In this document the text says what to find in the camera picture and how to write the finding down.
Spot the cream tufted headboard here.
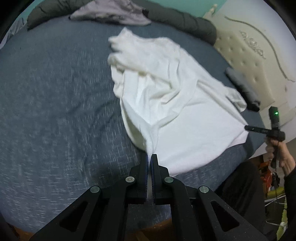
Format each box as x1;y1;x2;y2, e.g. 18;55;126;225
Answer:
203;3;296;158

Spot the orange floor clutter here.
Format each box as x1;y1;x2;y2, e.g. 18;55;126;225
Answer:
260;160;280;197

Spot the light grey bed sheet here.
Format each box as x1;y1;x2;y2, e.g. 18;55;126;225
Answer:
0;17;26;44

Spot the person's right forearm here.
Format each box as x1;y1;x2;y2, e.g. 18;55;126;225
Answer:
283;173;296;241

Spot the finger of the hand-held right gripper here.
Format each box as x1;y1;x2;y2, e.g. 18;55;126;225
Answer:
244;125;269;134

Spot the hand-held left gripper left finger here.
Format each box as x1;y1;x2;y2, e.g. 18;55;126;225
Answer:
29;154;148;241

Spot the yellow-green floor item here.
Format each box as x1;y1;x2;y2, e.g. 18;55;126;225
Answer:
266;188;287;200

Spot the dark grey rolled duvet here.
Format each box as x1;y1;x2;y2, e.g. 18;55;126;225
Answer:
26;0;218;44

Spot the grey folded garment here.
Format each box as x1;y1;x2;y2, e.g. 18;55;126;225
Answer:
225;67;260;106

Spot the white long-sleeve shirt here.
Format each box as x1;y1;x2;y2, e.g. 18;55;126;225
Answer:
107;27;249;178

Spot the black folded garment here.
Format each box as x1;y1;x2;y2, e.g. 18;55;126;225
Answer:
238;86;260;113

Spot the lilac grey garment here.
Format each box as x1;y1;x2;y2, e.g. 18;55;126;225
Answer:
69;0;152;26

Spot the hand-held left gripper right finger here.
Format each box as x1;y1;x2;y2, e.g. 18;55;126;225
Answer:
150;153;269;241

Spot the person's leg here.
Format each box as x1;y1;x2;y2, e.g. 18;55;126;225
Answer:
215;161;266;232

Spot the person's right hand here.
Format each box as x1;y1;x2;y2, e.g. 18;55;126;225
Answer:
265;138;296;176

